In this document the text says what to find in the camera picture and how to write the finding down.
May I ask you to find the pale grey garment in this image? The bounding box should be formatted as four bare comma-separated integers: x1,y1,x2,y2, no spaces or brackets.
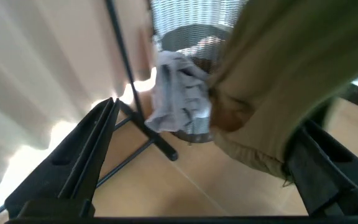
144,50,213,133

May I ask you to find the beige curtain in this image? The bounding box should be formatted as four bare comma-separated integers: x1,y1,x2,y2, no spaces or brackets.
0,0,155,187

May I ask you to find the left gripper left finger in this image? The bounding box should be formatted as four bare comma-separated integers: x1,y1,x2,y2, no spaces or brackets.
4,97,121,219

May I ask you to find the white laundry basket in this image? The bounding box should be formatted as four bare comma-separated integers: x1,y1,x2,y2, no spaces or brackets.
149,0,248,144

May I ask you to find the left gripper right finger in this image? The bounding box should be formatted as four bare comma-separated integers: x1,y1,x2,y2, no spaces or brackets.
283,119,358,218

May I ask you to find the green printed sleeveless shirt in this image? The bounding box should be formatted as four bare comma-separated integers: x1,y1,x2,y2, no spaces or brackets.
208,0,358,187

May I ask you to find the black clothes rack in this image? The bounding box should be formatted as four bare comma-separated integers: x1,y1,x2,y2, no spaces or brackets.
0,0,179,224

